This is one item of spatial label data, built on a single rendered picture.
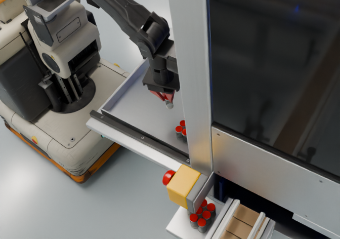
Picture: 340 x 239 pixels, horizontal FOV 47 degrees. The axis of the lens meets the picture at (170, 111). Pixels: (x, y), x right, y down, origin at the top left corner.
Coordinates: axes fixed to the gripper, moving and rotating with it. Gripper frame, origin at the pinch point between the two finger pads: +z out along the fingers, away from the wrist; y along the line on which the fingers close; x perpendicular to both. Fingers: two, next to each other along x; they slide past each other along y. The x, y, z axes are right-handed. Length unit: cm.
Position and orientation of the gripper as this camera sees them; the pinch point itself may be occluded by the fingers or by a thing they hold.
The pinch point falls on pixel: (167, 98)
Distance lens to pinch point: 111.3
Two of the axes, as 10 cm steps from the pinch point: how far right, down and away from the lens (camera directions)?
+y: 9.4, 1.9, -2.9
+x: 3.3, -7.7, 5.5
